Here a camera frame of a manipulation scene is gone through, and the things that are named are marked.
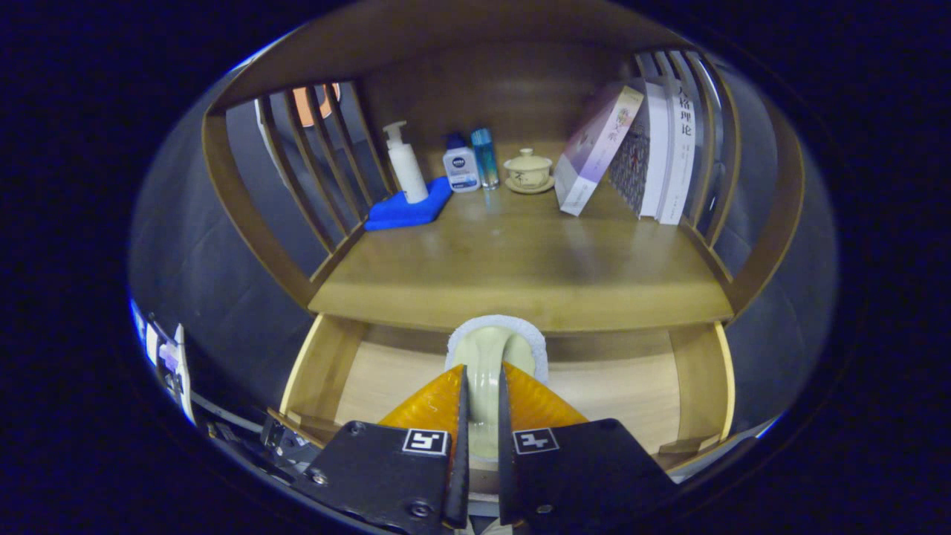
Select white book with black lettering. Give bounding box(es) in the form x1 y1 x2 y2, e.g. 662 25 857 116
656 77 701 226

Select beige lidded tea cup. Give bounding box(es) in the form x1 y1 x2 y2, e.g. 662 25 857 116
503 148 556 195

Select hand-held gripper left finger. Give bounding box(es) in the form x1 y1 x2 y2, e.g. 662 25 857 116
291 364 470 534

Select white shelf with items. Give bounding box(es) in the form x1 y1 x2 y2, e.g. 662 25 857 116
130 297 195 424

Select wooden drawer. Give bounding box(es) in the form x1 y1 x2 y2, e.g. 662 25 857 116
267 312 736 476

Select white bottle with blue cap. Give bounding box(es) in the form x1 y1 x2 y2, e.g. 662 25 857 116
442 132 481 194

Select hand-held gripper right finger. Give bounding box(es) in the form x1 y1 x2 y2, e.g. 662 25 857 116
496 363 678 528

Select wooden countertop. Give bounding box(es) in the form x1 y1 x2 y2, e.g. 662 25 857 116
307 178 736 335

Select blue folded cloth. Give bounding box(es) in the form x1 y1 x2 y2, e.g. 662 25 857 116
364 176 454 232

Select patterned cover book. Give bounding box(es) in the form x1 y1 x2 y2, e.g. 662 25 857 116
608 80 669 221

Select pale green brush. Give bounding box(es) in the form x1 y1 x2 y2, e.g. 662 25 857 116
444 314 551 461

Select black floor device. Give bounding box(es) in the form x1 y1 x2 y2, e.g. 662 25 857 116
212 415 320 476

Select white pump bottle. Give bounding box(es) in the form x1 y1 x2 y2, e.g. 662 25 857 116
383 121 430 204

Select wooden cabinet with slatted shelf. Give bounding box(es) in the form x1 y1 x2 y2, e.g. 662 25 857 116
201 0 807 335

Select purple book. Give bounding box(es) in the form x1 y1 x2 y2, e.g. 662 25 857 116
554 84 646 217

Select slim teal bottle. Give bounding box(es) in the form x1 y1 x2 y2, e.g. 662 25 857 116
470 128 501 190

